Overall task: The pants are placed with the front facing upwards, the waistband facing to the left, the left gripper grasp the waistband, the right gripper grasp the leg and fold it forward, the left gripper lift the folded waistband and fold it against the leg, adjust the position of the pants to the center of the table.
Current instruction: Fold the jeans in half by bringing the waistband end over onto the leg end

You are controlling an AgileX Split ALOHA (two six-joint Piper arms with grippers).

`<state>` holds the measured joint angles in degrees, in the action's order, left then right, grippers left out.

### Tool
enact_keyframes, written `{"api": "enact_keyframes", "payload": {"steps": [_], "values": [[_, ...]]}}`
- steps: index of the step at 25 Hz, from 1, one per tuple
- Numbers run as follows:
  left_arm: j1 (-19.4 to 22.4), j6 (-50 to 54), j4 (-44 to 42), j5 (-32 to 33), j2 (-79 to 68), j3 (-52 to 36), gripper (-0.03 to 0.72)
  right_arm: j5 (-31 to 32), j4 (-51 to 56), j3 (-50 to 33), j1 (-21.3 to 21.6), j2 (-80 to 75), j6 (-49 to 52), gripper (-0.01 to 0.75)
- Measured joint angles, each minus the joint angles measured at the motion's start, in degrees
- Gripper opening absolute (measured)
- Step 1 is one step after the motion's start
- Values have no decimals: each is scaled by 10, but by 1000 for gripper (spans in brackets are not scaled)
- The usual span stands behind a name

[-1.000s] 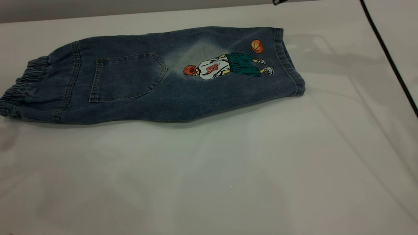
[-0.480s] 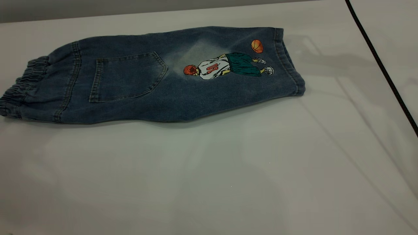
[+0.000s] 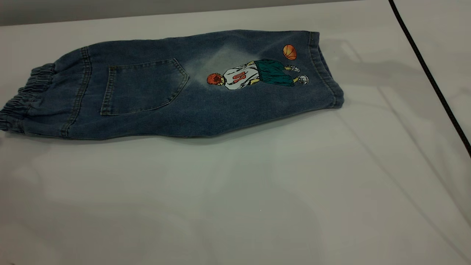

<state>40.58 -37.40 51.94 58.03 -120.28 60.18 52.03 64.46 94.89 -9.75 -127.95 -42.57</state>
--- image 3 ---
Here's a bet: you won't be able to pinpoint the black braided cable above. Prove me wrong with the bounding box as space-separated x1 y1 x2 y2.
389 0 471 159

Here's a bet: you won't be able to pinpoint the blue denim kids pants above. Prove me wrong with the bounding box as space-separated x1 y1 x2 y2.
0 29 344 140

